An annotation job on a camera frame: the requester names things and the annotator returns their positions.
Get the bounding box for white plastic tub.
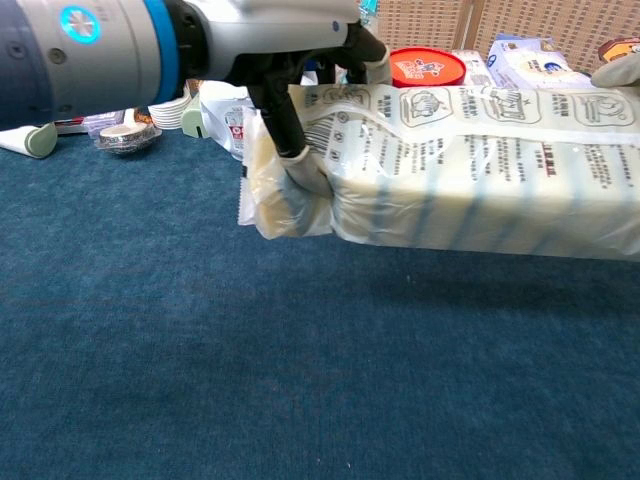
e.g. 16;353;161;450
198;80;257;162

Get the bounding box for red lid noodle cup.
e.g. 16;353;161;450
388;46;468;89

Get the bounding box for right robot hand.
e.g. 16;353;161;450
590;42;640;89

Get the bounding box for small clear purple box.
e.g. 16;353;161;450
81;108;127;137

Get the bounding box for white red flat box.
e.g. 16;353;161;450
51;116;87;137

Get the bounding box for blue table cloth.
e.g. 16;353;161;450
0;127;640;480

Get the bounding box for white long carton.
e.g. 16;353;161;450
451;49;497;88

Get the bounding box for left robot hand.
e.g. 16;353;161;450
187;0;394;195

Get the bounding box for pale blue tissue pack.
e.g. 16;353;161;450
485;33;597;91

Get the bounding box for white plastic sponge pack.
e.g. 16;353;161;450
238;81;640;262

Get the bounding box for Hello Panda biscuit box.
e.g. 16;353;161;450
597;36;640;65

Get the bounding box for lint roller green handle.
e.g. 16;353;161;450
0;121;59;160

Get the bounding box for teal snack bag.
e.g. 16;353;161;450
355;0;382;32

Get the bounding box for pale green holder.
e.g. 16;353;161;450
180;105;212;140

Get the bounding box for rattan folding screen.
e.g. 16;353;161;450
375;0;640;74

